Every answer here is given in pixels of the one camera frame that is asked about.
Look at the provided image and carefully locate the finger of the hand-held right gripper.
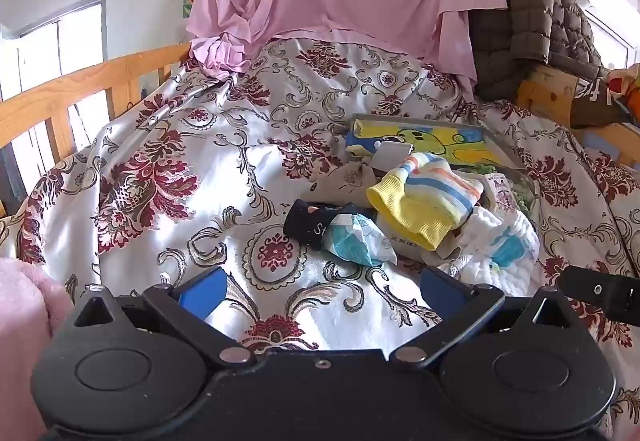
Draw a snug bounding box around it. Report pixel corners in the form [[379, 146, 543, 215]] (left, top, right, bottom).
[[556, 265, 640, 320]]

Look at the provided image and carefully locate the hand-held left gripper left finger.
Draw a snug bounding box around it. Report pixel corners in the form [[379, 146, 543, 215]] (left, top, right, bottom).
[[72, 266, 256, 369]]

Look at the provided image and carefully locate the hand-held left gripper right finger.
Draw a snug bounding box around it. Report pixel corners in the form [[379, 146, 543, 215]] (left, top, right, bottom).
[[390, 266, 568, 369]]

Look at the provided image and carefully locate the white blue fluffy cloth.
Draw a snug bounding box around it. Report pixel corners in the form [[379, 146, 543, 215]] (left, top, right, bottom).
[[447, 205, 542, 286]]

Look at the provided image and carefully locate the white blue tissue packet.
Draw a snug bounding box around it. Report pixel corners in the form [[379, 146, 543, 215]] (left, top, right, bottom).
[[324, 212, 399, 268]]

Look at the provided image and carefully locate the grey cloth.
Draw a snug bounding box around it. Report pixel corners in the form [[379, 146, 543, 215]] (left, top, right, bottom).
[[312, 160, 386, 210]]

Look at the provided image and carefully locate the white printed packet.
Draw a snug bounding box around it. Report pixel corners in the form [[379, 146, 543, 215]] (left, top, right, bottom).
[[481, 172, 517, 216]]

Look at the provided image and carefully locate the black sock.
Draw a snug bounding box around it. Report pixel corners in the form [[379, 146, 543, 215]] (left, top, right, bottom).
[[283, 200, 362, 252]]

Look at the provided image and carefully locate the small white box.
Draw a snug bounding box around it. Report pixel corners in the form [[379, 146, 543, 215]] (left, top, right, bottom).
[[374, 143, 414, 170]]

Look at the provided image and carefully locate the floral bed blanket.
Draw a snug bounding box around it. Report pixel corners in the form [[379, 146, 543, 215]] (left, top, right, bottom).
[[0, 38, 640, 441]]

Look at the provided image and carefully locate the pink fuzzy blanket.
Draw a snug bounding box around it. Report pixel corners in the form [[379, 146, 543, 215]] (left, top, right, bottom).
[[0, 257, 77, 441]]

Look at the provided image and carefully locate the brown printed cloth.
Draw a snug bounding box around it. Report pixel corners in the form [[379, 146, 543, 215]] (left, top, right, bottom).
[[570, 75, 633, 130]]

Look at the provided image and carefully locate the colourful patchwork cloth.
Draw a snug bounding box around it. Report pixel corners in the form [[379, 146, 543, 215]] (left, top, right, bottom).
[[606, 62, 640, 122]]

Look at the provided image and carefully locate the brown quilted jacket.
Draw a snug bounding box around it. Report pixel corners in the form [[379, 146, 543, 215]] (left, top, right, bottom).
[[467, 0, 610, 102]]

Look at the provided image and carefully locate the window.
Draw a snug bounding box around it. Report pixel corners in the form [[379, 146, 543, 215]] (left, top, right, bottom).
[[0, 0, 109, 164]]

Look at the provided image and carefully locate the wooden bed rail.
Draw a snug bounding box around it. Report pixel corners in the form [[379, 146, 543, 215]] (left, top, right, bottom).
[[0, 43, 193, 218]]

